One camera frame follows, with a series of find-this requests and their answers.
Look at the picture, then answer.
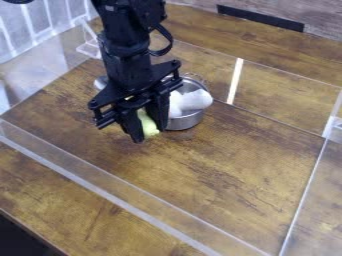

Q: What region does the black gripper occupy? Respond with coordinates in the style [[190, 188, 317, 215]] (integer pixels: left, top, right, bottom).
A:
[[88, 34, 182, 143]]

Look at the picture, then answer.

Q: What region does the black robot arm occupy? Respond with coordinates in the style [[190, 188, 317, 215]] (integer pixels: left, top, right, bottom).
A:
[[88, 0, 183, 143]]

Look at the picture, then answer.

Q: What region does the small metal pot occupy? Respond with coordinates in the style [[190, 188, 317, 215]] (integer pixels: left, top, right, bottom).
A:
[[167, 73, 213, 131]]

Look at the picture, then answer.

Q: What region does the white mushroom toy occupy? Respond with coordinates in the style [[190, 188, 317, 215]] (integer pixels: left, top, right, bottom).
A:
[[169, 89, 214, 118]]

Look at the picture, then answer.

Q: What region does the black strip on table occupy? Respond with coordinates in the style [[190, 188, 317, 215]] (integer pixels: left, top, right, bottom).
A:
[[217, 4, 305, 32]]

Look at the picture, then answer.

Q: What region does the clear acrylic barrier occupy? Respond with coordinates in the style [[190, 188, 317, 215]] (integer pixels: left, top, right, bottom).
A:
[[0, 119, 342, 256]]

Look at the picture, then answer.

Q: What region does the black cable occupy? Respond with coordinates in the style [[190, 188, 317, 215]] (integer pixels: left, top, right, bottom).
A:
[[146, 23, 175, 58]]

